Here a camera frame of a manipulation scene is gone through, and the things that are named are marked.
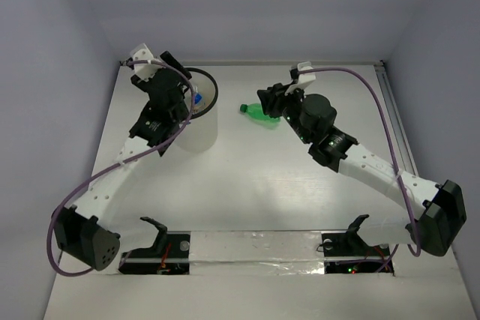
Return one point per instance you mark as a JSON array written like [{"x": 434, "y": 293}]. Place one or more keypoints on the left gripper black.
[{"x": 174, "y": 82}]

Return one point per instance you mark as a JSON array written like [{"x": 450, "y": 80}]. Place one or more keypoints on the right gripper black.
[{"x": 277, "y": 93}]

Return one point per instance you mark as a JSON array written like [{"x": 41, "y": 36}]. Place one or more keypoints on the green plastic bottle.
[{"x": 254, "y": 112}]

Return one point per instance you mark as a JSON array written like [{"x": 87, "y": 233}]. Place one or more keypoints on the crushed clear bottle blue cap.
[{"x": 199, "y": 103}]

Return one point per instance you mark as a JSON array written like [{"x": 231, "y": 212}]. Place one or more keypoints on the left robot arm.
[{"x": 80, "y": 225}]

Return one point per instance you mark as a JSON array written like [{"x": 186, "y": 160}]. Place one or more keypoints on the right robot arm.
[{"x": 436, "y": 211}]

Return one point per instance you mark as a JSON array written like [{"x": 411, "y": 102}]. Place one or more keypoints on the translucent bin black rim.
[{"x": 201, "y": 131}]

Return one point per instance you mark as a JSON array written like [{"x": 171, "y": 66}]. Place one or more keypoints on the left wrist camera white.
[{"x": 143, "y": 55}]

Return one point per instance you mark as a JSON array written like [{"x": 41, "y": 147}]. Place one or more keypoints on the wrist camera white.
[
  {"x": 143, "y": 55},
  {"x": 302, "y": 76}
]

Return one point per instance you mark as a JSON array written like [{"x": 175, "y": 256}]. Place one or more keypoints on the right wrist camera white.
[{"x": 302, "y": 76}]

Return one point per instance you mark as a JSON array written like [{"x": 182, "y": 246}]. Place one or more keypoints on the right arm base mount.
[{"x": 344, "y": 252}]

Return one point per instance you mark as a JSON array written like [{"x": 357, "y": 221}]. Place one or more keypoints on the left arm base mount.
[{"x": 168, "y": 254}]

